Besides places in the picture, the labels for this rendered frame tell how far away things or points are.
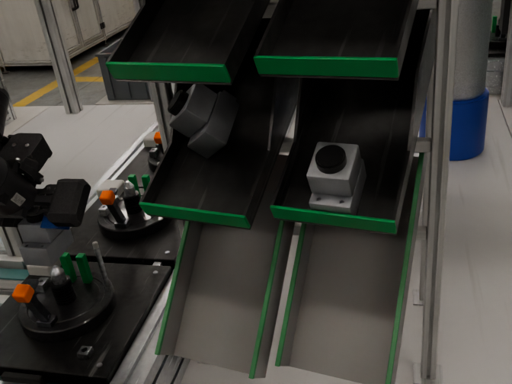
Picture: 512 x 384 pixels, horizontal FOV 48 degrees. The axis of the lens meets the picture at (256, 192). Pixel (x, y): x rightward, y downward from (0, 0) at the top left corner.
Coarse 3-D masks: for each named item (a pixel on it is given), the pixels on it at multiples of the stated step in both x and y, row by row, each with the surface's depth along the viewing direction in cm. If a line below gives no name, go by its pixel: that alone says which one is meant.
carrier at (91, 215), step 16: (128, 176) 109; (144, 176) 108; (128, 192) 105; (96, 208) 114; (128, 208) 106; (96, 224) 108; (112, 224) 104; (128, 224) 103; (144, 224) 103; (160, 224) 104; (176, 224) 105; (80, 240) 104; (96, 240) 103; (112, 240) 103; (128, 240) 102; (144, 240) 102; (160, 240) 101; (176, 240) 101; (112, 256) 98; (128, 256) 98; (144, 256) 97; (160, 256) 97; (176, 256) 96
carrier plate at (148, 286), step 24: (96, 264) 97; (120, 264) 96; (120, 288) 90; (144, 288) 90; (0, 312) 88; (120, 312) 85; (144, 312) 85; (0, 336) 83; (24, 336) 83; (96, 336) 81; (120, 336) 81; (0, 360) 79; (24, 360) 78; (48, 360) 78; (72, 360) 77; (96, 360) 77; (120, 360) 78
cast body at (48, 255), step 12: (36, 216) 78; (24, 228) 78; (36, 228) 78; (24, 240) 79; (36, 240) 79; (48, 240) 78; (60, 240) 81; (72, 240) 84; (24, 252) 79; (36, 252) 78; (48, 252) 78; (60, 252) 81; (36, 264) 79; (48, 264) 79
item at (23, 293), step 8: (32, 280) 78; (16, 288) 76; (24, 288) 76; (32, 288) 77; (16, 296) 75; (24, 296) 75; (32, 296) 77; (24, 304) 77; (32, 304) 77; (40, 304) 79; (40, 312) 79; (48, 312) 81; (40, 320) 81; (48, 320) 81
